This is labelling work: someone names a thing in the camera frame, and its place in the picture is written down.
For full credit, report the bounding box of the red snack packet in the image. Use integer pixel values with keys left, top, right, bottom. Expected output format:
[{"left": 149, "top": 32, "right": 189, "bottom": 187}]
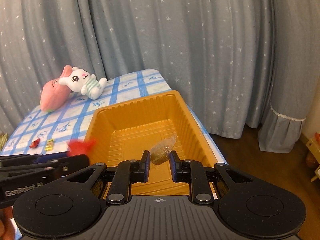
[{"left": 67, "top": 139, "right": 96, "bottom": 157}]

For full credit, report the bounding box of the blue checkered tablecloth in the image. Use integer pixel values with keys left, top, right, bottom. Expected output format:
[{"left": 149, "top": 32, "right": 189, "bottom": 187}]
[{"left": 1, "top": 69, "right": 225, "bottom": 163}]

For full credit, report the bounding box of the orange plastic tray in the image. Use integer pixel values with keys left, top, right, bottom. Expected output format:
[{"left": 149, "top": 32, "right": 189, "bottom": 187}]
[{"left": 84, "top": 90, "right": 219, "bottom": 197}]

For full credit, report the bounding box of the pink peach plush toy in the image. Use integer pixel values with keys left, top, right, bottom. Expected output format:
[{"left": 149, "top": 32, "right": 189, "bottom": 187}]
[{"left": 40, "top": 65, "right": 72, "bottom": 113}]

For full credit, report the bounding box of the brown candy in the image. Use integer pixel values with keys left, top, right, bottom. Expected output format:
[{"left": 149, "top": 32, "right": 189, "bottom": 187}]
[{"left": 150, "top": 134, "right": 176, "bottom": 165}]

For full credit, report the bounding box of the small red candy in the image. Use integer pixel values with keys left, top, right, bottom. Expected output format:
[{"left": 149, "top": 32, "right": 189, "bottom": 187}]
[{"left": 29, "top": 138, "right": 41, "bottom": 148}]

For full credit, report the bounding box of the white bunny plush toy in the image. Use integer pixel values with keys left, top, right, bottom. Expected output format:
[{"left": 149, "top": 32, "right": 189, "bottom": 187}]
[{"left": 58, "top": 67, "right": 107, "bottom": 100}]

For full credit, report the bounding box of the person left hand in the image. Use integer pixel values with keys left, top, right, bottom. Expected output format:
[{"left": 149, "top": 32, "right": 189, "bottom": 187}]
[{"left": 0, "top": 206, "right": 15, "bottom": 240}]

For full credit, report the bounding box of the yellow toy on floor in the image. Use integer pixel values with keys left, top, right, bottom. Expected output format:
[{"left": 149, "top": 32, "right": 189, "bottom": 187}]
[{"left": 306, "top": 132, "right": 319, "bottom": 182}]

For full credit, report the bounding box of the grey star curtain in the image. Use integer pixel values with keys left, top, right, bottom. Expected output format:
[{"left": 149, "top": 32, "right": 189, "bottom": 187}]
[{"left": 1, "top": 0, "right": 319, "bottom": 153}]

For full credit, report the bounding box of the yellow wrapped candy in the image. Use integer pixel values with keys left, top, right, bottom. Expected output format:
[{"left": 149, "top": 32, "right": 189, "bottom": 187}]
[{"left": 44, "top": 139, "right": 54, "bottom": 151}]

